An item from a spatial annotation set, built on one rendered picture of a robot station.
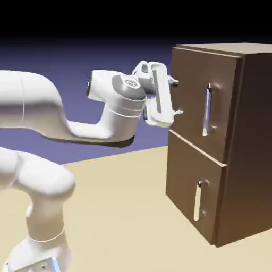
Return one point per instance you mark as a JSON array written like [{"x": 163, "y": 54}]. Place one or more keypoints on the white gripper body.
[{"x": 162, "y": 95}]

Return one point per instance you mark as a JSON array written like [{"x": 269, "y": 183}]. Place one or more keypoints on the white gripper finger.
[
  {"x": 178, "y": 112},
  {"x": 173, "y": 81}
]

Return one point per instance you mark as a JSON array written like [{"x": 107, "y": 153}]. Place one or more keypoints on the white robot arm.
[{"x": 42, "y": 102}]

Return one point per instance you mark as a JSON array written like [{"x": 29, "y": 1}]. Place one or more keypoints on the brown cabinet door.
[
  {"x": 187, "y": 180},
  {"x": 191, "y": 102}
]

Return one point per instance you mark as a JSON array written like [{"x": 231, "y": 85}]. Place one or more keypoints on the brown wooden cabinet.
[{"x": 250, "y": 148}]

